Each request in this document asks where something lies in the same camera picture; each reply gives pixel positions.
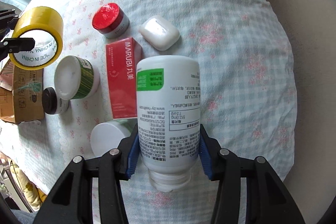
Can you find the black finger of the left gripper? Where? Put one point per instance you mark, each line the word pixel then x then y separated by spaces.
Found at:
pixel 16 45
pixel 9 16

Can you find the floral checked bed cover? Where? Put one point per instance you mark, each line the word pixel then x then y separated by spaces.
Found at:
pixel 248 94

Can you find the red Marubi carton box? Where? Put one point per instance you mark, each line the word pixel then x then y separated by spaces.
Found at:
pixel 122 58

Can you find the brown cardboard box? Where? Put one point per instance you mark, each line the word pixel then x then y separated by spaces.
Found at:
pixel 21 94

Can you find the white green label bottle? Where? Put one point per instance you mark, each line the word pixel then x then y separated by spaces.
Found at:
pixel 169 118

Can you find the white earbuds case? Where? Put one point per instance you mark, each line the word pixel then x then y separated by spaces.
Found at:
pixel 159 32

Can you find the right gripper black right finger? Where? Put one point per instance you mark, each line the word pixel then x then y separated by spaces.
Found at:
pixel 268 199

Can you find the red lid cream jar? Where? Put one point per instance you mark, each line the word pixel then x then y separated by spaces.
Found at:
pixel 110 20

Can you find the small black lid jar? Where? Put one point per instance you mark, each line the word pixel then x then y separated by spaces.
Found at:
pixel 52 103

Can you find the yellow packing tape roll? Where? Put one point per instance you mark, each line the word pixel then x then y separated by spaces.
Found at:
pixel 45 26

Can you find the white lid green jar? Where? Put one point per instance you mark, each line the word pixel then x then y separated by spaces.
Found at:
pixel 76 78

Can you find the pale green white-lid jar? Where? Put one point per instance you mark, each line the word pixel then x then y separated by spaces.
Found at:
pixel 106 136

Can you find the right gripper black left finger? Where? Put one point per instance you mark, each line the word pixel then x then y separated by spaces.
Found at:
pixel 70 199

